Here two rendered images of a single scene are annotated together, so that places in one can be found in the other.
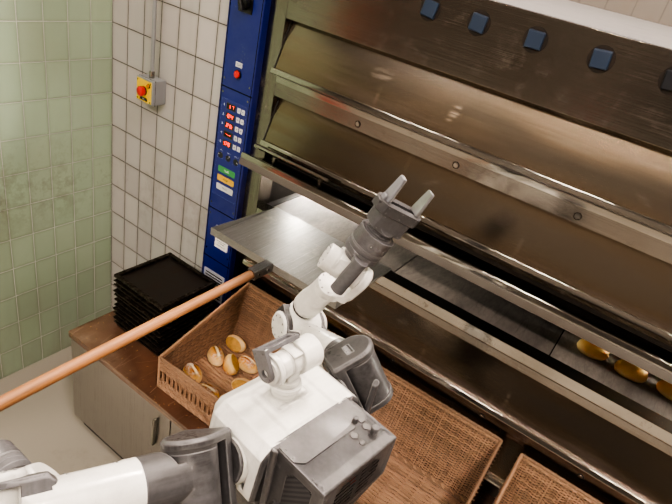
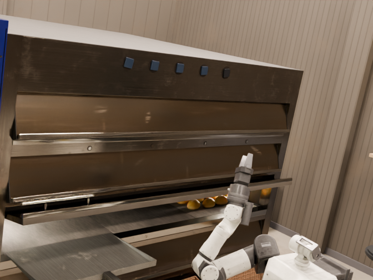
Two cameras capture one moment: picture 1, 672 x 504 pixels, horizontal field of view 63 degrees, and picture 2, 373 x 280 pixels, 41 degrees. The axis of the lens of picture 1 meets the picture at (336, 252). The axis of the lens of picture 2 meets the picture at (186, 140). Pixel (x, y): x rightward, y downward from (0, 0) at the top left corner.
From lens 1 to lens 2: 2.10 m
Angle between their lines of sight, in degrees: 70
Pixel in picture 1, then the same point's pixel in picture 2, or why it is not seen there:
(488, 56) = (160, 81)
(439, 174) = (140, 155)
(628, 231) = (221, 140)
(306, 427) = (320, 266)
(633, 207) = (224, 129)
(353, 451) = (328, 260)
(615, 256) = (216, 153)
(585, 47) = (197, 66)
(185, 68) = not seen: outside the picture
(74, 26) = not seen: outside the picture
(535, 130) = (182, 111)
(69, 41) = not seen: outside the picture
